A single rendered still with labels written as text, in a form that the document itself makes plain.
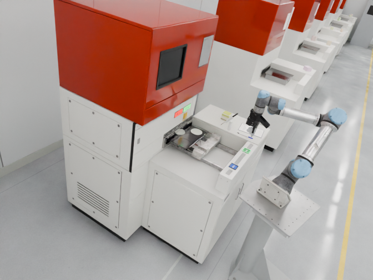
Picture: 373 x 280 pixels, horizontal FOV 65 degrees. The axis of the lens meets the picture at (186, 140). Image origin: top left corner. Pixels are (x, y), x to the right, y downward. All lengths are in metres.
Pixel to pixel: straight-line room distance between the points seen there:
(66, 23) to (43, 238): 1.72
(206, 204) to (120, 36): 1.23
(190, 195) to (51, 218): 1.35
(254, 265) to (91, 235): 1.40
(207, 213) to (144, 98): 0.96
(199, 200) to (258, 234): 0.54
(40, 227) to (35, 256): 0.28
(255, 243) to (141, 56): 1.61
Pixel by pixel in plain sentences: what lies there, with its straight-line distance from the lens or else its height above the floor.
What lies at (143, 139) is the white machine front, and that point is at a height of 1.06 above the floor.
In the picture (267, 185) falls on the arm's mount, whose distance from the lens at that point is 2.13.
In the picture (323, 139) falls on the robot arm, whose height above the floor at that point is 1.31.
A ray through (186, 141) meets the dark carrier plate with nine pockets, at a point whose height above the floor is 0.90.
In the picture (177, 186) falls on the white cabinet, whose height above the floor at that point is 0.72.
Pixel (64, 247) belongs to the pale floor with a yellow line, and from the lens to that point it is 2.74.
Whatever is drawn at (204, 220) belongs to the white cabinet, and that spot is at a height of 0.55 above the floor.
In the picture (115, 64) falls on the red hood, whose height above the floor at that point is 1.55.
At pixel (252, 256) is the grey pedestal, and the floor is 0.24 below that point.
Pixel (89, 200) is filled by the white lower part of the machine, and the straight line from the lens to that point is 2.67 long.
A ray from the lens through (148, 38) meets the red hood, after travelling 1.63.
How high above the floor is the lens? 2.19
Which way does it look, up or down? 33 degrees down
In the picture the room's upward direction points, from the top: 11 degrees clockwise
